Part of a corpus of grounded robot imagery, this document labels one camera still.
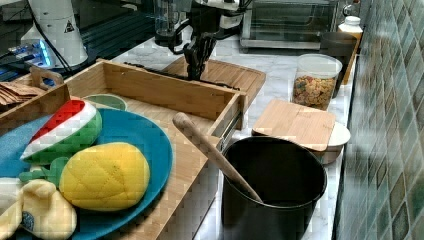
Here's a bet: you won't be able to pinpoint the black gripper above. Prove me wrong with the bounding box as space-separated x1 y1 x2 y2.
183 33 216 80

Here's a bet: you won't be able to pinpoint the bamboo drawer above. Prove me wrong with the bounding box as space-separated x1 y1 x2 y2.
65 60 244 141

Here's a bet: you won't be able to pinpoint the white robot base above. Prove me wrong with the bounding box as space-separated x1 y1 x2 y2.
21 0 88 68

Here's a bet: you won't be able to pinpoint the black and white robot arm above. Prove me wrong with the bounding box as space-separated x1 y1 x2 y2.
168 0 253 80

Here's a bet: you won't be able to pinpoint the green bowl in drawer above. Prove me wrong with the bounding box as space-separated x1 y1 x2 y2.
84 94 128 111

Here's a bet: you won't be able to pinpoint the bamboo cutting board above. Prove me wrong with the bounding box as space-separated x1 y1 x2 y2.
161 60 266 115

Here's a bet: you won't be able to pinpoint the glass french press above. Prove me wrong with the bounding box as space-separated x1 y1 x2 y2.
154 0 182 47

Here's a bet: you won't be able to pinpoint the silver toaster oven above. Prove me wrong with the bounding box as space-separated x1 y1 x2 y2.
240 0 339 50

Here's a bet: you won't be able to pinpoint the blue plate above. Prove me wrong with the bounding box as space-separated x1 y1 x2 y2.
0 109 174 240

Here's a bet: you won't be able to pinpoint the clear container of cereal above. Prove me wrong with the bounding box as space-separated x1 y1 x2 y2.
291 54 342 111

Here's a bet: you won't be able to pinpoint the plush watermelon slice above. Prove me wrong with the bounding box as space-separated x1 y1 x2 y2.
20 100 102 165

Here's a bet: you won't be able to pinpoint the white bowl with bamboo lid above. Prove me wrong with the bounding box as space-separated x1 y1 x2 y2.
252 99 351 164

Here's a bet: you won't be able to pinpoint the plush yellow pineapple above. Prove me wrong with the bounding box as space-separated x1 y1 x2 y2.
19 142 150 212

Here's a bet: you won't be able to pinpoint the black utensil pot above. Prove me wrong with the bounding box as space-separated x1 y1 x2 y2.
221 136 327 240

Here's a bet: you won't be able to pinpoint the white capped bottle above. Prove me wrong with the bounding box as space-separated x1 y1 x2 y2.
338 16 363 85

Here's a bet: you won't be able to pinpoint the brown paper napkins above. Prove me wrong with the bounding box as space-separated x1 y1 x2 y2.
0 82 45 106

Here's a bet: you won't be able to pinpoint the plush pale banana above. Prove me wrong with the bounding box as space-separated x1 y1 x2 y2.
1 178 77 240

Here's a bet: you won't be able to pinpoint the wooden spoon handle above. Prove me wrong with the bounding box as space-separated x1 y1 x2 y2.
172 112 262 203

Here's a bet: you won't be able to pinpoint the wooden tray with handle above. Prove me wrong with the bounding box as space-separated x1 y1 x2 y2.
0 67 70 135

